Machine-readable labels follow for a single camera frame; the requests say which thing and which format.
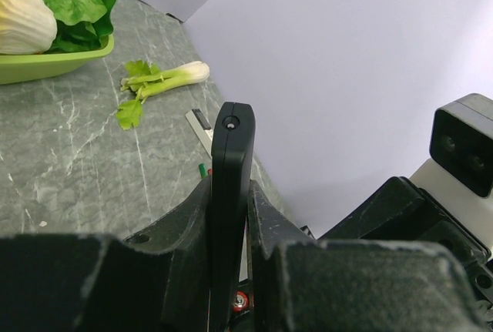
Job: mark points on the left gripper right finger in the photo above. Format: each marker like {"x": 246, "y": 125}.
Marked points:
{"x": 305, "y": 284}

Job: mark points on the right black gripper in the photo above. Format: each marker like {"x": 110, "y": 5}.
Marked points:
{"x": 399, "y": 210}

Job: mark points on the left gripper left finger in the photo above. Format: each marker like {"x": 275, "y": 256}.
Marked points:
{"x": 155, "y": 280}

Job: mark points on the black remote control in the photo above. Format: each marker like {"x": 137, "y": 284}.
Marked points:
{"x": 232, "y": 155}

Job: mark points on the white remote battery cover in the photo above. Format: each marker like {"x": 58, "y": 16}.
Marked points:
{"x": 201, "y": 128}

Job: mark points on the green battery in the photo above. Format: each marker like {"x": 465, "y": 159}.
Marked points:
{"x": 202, "y": 169}

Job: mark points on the celery stalk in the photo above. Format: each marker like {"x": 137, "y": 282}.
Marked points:
{"x": 147, "y": 79}

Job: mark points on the green plastic tray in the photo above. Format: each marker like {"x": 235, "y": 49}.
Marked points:
{"x": 24, "y": 68}

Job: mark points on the yellow leaf cabbage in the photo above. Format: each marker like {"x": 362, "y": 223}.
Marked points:
{"x": 27, "y": 27}

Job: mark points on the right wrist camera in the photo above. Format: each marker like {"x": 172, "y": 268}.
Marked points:
{"x": 459, "y": 173}

